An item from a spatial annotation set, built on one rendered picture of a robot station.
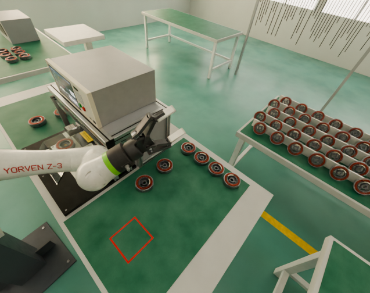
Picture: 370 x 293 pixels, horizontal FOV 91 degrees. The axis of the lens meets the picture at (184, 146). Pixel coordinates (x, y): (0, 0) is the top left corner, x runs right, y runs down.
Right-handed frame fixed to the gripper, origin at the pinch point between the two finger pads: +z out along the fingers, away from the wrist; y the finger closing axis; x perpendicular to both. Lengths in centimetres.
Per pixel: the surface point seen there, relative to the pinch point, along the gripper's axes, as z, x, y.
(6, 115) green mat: -104, 122, -27
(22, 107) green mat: -94, 130, -32
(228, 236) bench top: -7, -36, -61
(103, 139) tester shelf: -32.3, 26.7, -13.6
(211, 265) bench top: -22, -43, -55
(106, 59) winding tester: -10, 69, -3
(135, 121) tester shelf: -15.4, 33.4, -21.2
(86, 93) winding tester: -24.7, 35.9, 4.9
